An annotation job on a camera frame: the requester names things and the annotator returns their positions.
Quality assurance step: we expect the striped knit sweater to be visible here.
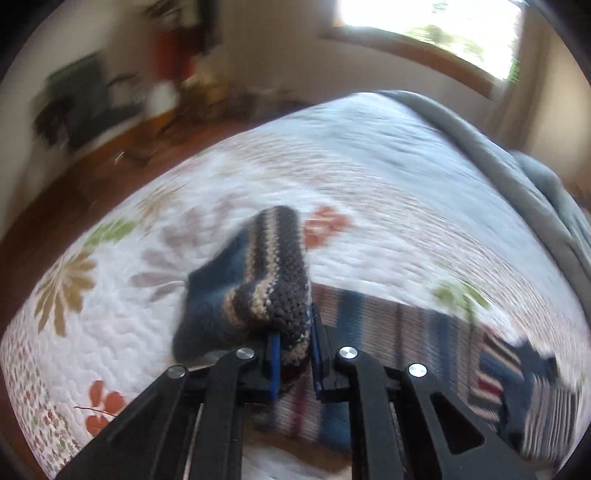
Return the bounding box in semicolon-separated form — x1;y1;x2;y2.
172;205;583;464

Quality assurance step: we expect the red object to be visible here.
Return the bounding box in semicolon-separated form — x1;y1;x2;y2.
154;28;195;85

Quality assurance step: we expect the floral quilted bedspread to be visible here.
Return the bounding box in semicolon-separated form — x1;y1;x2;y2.
0;90;591;480

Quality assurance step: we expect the grey blanket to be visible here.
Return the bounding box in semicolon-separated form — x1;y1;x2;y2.
383;89;591;301

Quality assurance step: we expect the white object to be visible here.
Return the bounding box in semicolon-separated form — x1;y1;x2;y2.
143;82;180;117

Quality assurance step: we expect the dark cabinet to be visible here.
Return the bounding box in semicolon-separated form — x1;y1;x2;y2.
32;53;141;149

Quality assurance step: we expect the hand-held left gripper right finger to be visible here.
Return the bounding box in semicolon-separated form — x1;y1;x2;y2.
310;304;539;480

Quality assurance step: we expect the window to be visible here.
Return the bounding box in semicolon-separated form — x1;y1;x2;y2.
318;0;527;95

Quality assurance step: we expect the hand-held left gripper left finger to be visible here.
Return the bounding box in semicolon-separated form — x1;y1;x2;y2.
54;331;283;480

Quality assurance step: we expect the beige curtain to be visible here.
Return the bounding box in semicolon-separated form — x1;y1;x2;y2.
485;14;557;155

